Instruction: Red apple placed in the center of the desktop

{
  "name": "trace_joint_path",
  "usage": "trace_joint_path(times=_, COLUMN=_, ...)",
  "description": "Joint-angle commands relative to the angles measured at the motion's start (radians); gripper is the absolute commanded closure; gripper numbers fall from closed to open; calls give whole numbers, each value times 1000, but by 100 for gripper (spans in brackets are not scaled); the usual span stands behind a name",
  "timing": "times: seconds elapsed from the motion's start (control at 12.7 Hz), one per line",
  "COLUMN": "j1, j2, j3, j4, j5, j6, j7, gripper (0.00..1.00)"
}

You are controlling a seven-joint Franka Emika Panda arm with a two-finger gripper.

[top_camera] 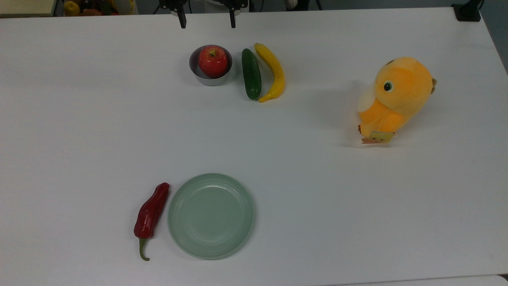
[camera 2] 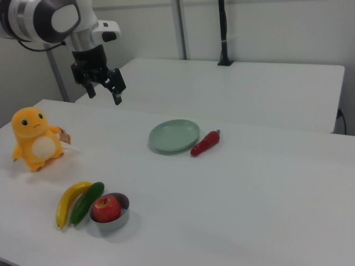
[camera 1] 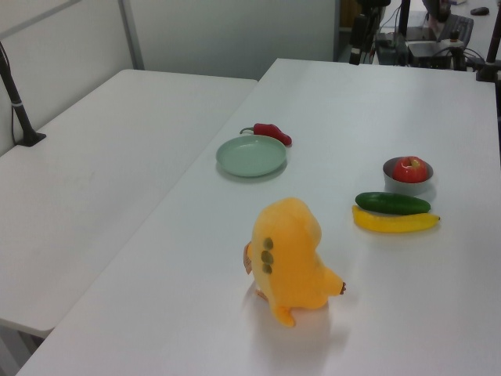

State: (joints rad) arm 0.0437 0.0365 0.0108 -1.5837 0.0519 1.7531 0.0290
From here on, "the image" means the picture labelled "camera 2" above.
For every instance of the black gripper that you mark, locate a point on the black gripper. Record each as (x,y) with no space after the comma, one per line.
(88,63)

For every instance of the red apple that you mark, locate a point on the red apple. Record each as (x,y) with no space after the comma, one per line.
(106,209)

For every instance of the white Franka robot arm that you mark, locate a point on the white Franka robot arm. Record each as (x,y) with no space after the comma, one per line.
(41,19)

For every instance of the brown paper plush tag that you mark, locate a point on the brown paper plush tag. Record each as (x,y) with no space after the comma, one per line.
(65,136)

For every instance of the pale green plate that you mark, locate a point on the pale green plate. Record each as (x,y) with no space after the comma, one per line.
(174,135)

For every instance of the orange plush toy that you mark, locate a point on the orange plush toy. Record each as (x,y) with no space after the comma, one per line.
(36,138)

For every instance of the red chili pepper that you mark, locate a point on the red chili pepper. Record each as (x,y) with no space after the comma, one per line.
(205,143)

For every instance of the green toy cucumber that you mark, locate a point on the green toy cucumber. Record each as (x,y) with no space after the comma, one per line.
(83,203)

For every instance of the yellow toy banana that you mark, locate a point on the yellow toy banana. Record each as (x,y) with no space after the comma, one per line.
(66,199)

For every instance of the round metal bowl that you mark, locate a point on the round metal bowl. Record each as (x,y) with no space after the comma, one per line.
(117,224)

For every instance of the aluminium frame post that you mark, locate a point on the aluminium frame post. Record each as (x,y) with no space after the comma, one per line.
(180,27)

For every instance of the black camera pole with clamp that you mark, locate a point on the black camera pole with clamp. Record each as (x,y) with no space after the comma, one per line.
(223,33)

